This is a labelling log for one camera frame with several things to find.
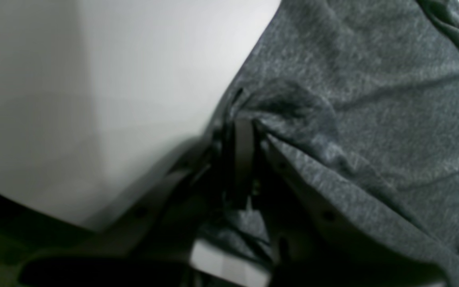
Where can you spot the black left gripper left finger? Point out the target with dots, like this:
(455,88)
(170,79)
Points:
(150,245)

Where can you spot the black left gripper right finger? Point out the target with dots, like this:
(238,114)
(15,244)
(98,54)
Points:
(313,244)

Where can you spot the grey t-shirt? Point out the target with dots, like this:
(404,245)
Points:
(362,98)

